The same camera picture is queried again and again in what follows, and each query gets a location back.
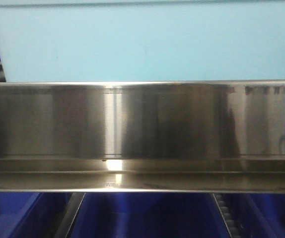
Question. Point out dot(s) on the stainless steel shelf rail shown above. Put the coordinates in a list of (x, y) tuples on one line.
[(194, 136)]

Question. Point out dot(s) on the dark blue bin lower left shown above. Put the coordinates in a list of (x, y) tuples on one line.
[(30, 214)]

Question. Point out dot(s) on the light blue plastic bin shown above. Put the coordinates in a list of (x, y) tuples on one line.
[(142, 40)]

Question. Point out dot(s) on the dark blue bin lower right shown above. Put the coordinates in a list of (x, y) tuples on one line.
[(258, 215)]

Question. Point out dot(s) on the dark blue bin lower middle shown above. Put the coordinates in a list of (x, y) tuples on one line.
[(149, 215)]

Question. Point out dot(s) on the roller track divider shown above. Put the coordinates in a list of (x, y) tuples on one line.
[(226, 215)]

